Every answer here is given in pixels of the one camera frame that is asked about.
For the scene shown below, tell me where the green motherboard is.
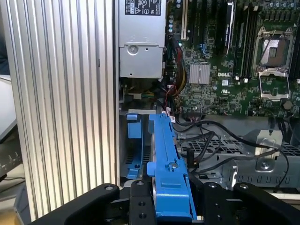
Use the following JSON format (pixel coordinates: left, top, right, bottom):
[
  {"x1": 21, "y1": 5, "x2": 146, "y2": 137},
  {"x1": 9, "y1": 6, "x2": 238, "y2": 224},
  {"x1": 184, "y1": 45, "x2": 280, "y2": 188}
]
[{"x1": 164, "y1": 0, "x2": 300, "y2": 118}]

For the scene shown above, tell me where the metal socket cover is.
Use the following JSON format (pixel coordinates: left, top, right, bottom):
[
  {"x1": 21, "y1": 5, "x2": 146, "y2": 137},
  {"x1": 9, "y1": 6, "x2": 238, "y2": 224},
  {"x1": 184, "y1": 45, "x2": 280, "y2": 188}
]
[{"x1": 258, "y1": 68, "x2": 291, "y2": 101}]

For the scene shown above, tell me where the person in dark blue top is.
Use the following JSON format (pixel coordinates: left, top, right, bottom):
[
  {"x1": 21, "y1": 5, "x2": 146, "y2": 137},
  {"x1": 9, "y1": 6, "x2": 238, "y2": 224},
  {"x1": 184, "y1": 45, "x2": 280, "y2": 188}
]
[{"x1": 0, "y1": 32, "x2": 11, "y2": 76}]

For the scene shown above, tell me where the coloured power wire bundle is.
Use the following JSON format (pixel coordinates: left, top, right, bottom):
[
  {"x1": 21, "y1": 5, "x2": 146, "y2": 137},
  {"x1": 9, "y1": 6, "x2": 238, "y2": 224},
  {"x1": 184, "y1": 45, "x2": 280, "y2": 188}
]
[{"x1": 164, "y1": 38, "x2": 188, "y2": 115}]

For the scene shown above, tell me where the long black wire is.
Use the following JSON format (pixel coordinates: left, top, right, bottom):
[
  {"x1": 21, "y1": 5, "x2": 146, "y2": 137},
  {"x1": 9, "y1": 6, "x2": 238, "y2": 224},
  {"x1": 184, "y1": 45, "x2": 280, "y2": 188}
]
[{"x1": 174, "y1": 119, "x2": 291, "y2": 188}]

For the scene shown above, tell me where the silver power supply unit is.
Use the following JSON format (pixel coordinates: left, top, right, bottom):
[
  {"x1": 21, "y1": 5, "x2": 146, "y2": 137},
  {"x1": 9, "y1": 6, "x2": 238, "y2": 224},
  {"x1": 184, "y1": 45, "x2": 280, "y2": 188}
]
[{"x1": 118, "y1": 0, "x2": 166, "y2": 79}]

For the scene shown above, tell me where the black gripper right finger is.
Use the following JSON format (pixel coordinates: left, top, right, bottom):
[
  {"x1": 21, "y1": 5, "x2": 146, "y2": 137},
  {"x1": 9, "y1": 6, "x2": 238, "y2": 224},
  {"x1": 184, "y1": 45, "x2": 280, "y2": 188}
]
[{"x1": 202, "y1": 182, "x2": 300, "y2": 225}]

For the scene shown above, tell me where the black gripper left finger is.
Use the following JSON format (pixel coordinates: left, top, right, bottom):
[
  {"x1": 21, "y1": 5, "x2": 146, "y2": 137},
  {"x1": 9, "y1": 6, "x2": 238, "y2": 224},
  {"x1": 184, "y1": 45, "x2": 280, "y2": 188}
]
[{"x1": 29, "y1": 180, "x2": 157, "y2": 225}]

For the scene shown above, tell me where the thin metal locking lever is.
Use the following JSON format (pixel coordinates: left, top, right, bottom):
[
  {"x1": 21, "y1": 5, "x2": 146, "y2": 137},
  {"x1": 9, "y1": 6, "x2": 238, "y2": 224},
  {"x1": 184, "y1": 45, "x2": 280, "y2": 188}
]
[{"x1": 258, "y1": 30, "x2": 277, "y2": 70}]

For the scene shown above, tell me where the grey metal disk bay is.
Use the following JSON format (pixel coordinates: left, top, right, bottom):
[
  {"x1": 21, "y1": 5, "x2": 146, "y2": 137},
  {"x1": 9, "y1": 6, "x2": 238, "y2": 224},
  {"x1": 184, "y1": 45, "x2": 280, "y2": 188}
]
[{"x1": 175, "y1": 117, "x2": 300, "y2": 191}]

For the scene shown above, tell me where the black RAM slot bank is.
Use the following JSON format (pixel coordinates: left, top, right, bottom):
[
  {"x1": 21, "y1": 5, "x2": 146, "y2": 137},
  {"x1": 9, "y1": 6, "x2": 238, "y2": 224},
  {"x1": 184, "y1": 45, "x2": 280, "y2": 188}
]
[
  {"x1": 289, "y1": 39, "x2": 300, "y2": 81},
  {"x1": 234, "y1": 4, "x2": 258, "y2": 82}
]

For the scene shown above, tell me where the empty blue disk carrier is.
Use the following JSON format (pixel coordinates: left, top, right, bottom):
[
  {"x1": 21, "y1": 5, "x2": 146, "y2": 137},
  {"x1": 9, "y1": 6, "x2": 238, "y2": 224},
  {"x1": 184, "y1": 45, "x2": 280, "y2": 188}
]
[{"x1": 126, "y1": 113, "x2": 144, "y2": 179}]

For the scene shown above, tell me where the black wire with connector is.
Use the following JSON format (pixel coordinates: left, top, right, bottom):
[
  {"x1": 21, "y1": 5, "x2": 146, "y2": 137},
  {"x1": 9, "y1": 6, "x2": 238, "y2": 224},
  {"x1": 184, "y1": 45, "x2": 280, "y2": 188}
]
[{"x1": 178, "y1": 131, "x2": 221, "y2": 170}]

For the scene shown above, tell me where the hard disk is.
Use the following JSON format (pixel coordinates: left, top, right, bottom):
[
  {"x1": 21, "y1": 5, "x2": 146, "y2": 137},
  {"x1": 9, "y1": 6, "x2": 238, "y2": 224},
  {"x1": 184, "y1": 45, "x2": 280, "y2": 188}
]
[{"x1": 146, "y1": 113, "x2": 198, "y2": 223}]

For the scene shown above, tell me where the silver chipset heatsink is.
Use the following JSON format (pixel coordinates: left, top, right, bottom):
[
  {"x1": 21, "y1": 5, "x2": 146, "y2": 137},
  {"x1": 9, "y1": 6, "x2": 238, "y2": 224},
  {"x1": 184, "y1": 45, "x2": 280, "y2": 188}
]
[{"x1": 189, "y1": 63, "x2": 211, "y2": 84}]

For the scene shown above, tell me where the open dark grey PC case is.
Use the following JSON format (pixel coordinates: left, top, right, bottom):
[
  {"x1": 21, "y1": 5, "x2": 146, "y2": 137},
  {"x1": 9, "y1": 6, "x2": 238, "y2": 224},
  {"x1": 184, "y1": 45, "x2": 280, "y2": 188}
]
[{"x1": 112, "y1": 0, "x2": 300, "y2": 195}]

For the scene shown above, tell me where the white expansion slot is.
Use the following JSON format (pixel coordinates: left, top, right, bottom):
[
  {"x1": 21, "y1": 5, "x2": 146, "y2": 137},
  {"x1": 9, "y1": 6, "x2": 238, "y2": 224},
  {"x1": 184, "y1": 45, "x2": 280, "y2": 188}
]
[{"x1": 180, "y1": 0, "x2": 188, "y2": 40}]

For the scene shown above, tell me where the CPU socket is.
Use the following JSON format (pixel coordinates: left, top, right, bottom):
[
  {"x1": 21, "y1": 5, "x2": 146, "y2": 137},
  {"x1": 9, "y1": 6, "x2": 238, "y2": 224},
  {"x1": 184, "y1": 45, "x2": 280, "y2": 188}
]
[{"x1": 254, "y1": 27, "x2": 293, "y2": 71}]

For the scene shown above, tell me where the black graphics card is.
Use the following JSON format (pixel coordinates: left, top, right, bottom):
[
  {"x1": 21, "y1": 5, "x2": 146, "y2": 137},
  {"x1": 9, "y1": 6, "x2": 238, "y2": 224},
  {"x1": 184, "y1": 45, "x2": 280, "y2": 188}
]
[{"x1": 217, "y1": 0, "x2": 237, "y2": 55}]

